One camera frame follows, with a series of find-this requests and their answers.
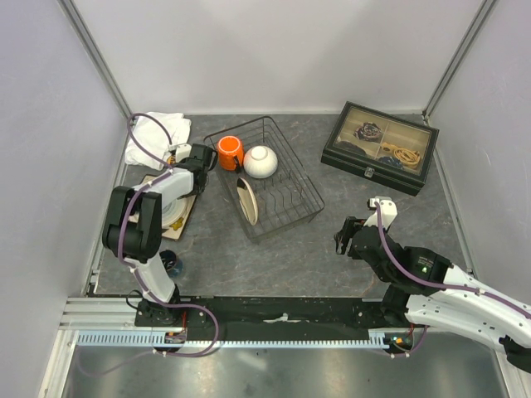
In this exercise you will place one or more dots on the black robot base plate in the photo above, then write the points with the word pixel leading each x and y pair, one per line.
pixel 271 317

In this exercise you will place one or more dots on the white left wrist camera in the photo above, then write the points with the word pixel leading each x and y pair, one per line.
pixel 178 152

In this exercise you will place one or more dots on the small dark blue cup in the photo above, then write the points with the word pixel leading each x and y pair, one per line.
pixel 173 265

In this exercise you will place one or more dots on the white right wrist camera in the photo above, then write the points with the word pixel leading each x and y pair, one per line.
pixel 384 212

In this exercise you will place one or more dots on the square floral plate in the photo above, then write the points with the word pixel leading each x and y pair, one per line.
pixel 180 221

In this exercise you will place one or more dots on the white crumpled cloth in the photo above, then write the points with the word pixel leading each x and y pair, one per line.
pixel 152 137

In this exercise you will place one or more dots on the black glass-lid jewelry box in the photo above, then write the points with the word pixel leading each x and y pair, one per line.
pixel 382 148

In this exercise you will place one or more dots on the blue ringed round plate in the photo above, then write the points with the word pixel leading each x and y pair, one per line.
pixel 174 211

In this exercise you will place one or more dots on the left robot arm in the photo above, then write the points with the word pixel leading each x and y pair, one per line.
pixel 133 224

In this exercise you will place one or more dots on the aluminium frame rail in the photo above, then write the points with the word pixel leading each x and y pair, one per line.
pixel 88 42

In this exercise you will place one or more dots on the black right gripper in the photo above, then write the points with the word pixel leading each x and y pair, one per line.
pixel 341 236

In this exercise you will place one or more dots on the orange plastic mug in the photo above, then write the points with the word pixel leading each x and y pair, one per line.
pixel 231 153

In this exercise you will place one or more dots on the white ceramic bowl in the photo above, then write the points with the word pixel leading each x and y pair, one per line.
pixel 260 162

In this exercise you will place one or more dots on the black wire dish rack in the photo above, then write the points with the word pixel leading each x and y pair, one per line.
pixel 284 200

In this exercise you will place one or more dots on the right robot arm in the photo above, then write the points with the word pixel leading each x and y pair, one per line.
pixel 427 289

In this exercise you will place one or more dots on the blue slotted cable duct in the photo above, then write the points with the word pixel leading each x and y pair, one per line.
pixel 161 339

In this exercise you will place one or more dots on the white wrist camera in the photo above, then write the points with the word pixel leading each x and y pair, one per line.
pixel 178 152
pixel 384 212

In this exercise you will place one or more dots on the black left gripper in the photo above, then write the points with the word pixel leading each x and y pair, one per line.
pixel 196 192

